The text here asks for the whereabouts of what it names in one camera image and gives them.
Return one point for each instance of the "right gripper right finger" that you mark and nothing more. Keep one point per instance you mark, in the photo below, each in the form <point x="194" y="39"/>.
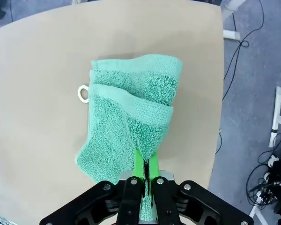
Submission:
<point x="166" y="201"/>

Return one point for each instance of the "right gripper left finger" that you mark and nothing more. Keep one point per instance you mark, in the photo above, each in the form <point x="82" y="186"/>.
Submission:
<point x="128" y="201"/>

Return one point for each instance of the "green terry towel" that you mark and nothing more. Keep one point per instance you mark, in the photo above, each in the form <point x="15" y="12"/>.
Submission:
<point x="131" y="112"/>

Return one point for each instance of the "white table with basket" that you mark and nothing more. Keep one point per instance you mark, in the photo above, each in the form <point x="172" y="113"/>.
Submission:
<point x="276" y="112"/>

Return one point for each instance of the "white power strip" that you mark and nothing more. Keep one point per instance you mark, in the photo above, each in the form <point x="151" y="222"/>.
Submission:
<point x="263" y="195"/>

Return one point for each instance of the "white desk leg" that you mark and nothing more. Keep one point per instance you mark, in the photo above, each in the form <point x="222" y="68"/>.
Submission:
<point x="264" y="211"/>

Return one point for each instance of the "white power adapter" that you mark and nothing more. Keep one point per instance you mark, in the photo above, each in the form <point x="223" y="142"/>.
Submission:
<point x="273" y="161"/>

